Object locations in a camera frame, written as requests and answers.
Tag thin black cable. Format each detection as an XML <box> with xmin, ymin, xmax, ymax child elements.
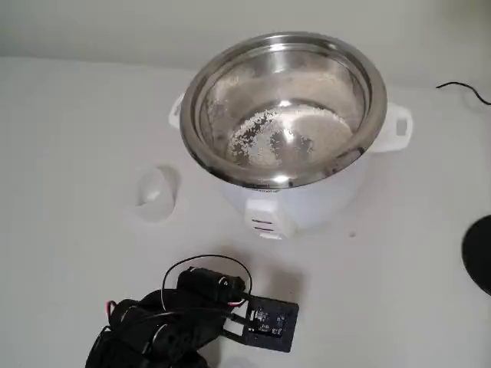
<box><xmin>436</xmin><ymin>80</ymin><xmax>491</xmax><ymax>105</ymax></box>

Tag steel inner cooking pot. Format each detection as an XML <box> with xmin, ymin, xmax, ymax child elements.
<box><xmin>179</xmin><ymin>32</ymin><xmax>387</xmax><ymax>189</ymax></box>

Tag translucent plastic measuring cup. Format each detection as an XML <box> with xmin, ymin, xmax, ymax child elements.
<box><xmin>136</xmin><ymin>164</ymin><xmax>181</xmax><ymax>224</ymax></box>

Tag white rice cooker body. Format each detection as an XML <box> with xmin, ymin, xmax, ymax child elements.
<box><xmin>168</xmin><ymin>95</ymin><xmax>414</xmax><ymax>242</ymax></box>

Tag white rice grains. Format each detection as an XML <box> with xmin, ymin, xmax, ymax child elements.
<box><xmin>228</xmin><ymin>105</ymin><xmax>354</xmax><ymax>169</ymax></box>

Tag black round object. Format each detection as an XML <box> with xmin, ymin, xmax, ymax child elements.
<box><xmin>460</xmin><ymin>214</ymin><xmax>491</xmax><ymax>296</ymax></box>

